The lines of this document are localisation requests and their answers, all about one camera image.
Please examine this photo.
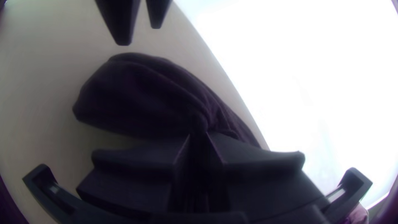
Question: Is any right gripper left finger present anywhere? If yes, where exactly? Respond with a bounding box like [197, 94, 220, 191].
[76, 134, 199, 218]

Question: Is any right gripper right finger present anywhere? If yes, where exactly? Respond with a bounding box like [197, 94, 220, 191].
[206, 131, 331, 218]

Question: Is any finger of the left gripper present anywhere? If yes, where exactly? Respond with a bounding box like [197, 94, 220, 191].
[94, 0, 142, 46]
[145, 0, 172, 30]

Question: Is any black t-shirt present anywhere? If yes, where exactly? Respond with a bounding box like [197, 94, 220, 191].
[72, 52, 262, 213]

